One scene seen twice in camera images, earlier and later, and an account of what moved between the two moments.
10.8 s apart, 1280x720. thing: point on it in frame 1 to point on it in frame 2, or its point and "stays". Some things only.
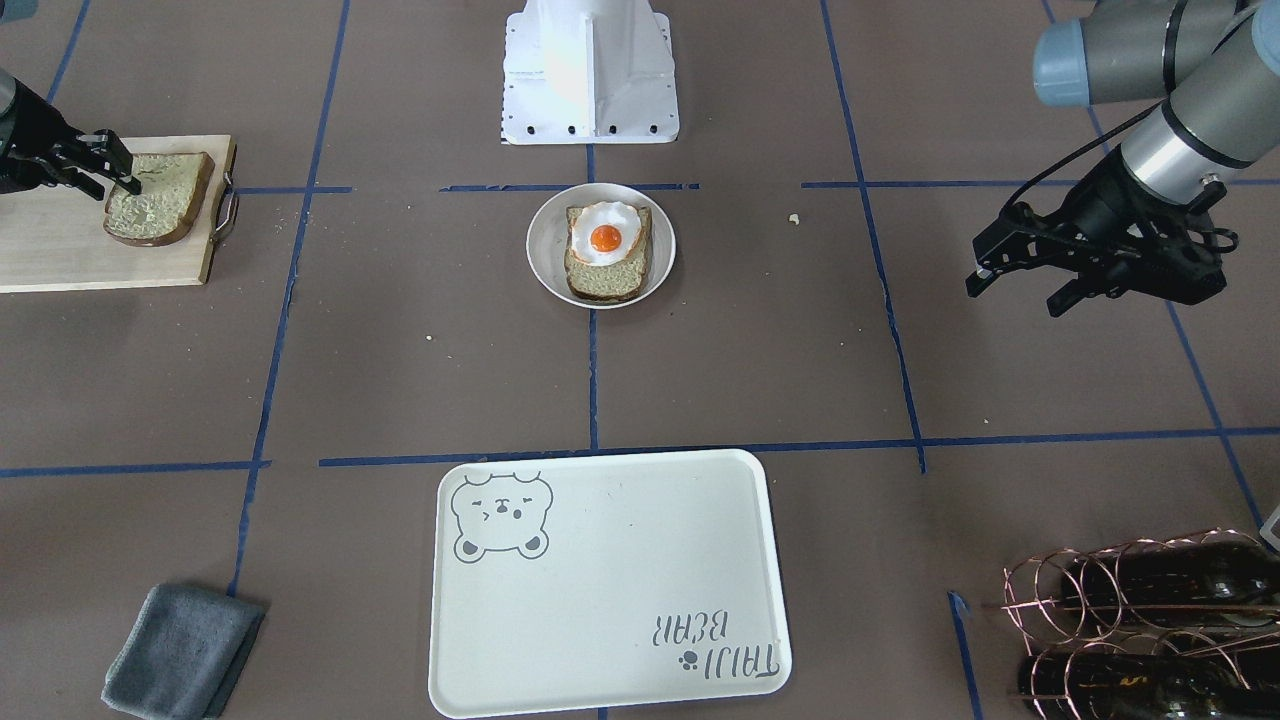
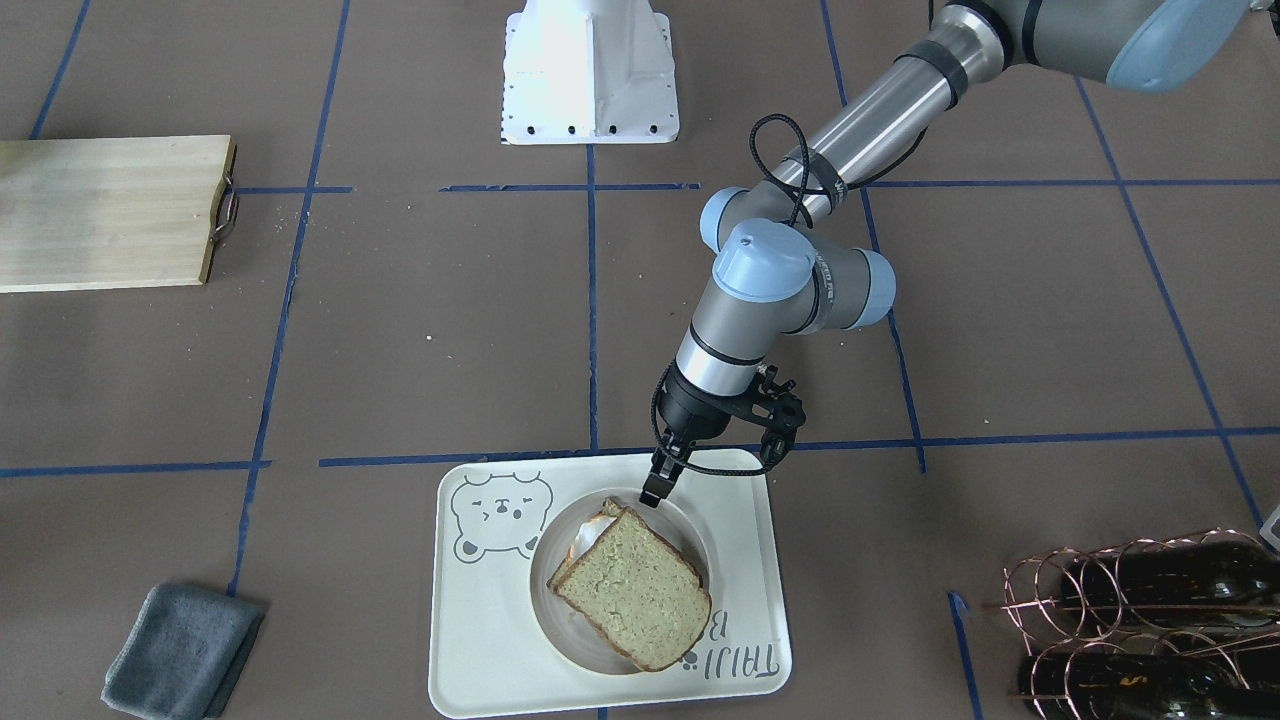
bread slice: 612,282 to 609,507
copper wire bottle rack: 1185,628 stays
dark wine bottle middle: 1205,583 stays
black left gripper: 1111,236 to 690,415
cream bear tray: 604,579 stays
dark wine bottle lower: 1070,686 stays
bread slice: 173,186 to 639,593
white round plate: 600,245 to 563,622
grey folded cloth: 184,651 stays
